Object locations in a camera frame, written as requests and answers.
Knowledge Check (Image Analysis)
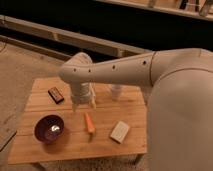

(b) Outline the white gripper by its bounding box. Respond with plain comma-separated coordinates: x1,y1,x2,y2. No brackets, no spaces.
70,83,97,112

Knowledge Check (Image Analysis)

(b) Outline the orange carrot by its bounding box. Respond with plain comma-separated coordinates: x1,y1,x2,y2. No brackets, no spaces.
84,113,96,134

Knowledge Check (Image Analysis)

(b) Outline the white plastic cup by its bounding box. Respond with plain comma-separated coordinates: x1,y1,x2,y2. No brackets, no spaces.
110,84,122,101

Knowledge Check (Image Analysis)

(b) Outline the wooden table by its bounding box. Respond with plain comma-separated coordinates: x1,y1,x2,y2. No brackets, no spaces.
8,77,147,164

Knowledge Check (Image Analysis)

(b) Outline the dark brown rectangular block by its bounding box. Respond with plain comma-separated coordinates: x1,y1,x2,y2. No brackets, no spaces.
48,87,64,104

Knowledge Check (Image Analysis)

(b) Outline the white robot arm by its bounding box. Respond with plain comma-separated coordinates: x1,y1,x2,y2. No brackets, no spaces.
59,48,213,171

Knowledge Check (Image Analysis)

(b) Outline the dark purple ceramic bowl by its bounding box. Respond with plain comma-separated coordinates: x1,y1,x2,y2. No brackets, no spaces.
34,115,64,144

